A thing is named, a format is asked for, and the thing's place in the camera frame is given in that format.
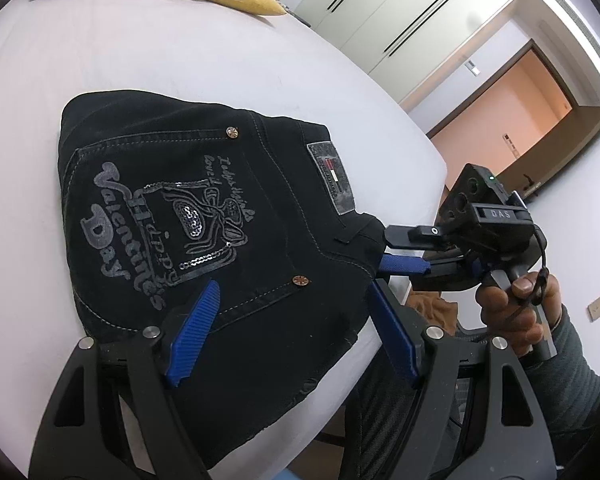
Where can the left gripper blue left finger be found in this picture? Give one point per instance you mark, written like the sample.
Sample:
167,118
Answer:
186,345

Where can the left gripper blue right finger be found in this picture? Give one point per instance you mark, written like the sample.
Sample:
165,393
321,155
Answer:
399,328

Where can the brown wooden door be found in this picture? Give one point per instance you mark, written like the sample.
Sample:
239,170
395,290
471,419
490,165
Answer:
524,124

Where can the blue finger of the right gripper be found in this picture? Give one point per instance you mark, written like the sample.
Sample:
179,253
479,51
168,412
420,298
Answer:
401,265

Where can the white wardrobe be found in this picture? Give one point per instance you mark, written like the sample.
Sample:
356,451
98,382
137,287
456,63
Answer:
406,46

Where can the wall power socket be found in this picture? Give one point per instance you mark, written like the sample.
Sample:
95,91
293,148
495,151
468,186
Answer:
594,310

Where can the right hand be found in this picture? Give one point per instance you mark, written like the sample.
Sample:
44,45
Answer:
502,312

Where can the black embroidered pants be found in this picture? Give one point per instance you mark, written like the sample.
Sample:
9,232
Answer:
160,196

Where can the right forearm grey sleeve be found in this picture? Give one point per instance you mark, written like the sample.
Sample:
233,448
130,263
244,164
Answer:
568,391

